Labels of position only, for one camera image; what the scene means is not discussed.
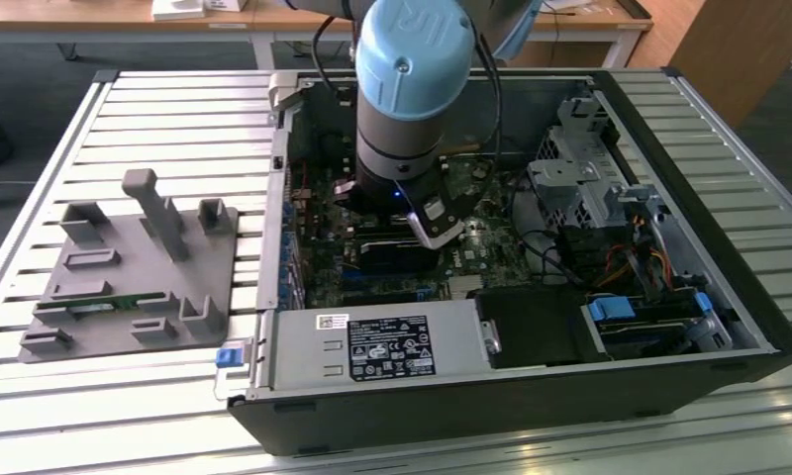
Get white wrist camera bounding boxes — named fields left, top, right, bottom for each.
left=406, top=195, right=467, bottom=250

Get black open PC case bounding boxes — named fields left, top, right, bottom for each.
left=226, top=67, right=792, bottom=457

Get black graphics card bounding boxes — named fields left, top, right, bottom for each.
left=355, top=239, right=442, bottom=272

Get blue disk carrier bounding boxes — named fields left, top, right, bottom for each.
left=586, top=294, right=637, bottom=327

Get coloured power wire bundle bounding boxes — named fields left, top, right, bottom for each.
left=603, top=249, right=675, bottom=288

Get silver metal drive cage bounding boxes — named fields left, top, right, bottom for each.
left=526, top=96, right=635, bottom=229

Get black RAM slot bank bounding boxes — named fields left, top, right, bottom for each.
left=352, top=223, right=412, bottom=241

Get silver power supply unit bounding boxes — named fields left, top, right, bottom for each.
left=270, top=305, right=487, bottom=397

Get black drive bay cover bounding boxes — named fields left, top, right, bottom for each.
left=474, top=285, right=608, bottom=370

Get brown wooden cabinet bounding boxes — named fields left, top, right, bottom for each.
left=626, top=0, right=792, bottom=130

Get silver chipset heatsink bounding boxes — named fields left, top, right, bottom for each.
left=448, top=275, right=487, bottom=301

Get white paper sheets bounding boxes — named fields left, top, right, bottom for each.
left=542, top=0, right=629, bottom=17

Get grey plastic parts rack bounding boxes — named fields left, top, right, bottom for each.
left=13, top=167, right=240, bottom=365

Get green motherboard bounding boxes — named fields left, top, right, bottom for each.
left=288, top=157, right=536, bottom=308

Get green RAM stick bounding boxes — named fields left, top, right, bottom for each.
left=36, top=291, right=167, bottom=316

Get wooden desk white frame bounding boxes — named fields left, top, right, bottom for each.
left=0, top=0, right=258, bottom=63
left=250, top=0, right=655, bottom=70

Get grey plastic bracket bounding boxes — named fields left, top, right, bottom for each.
left=616, top=183, right=673, bottom=224

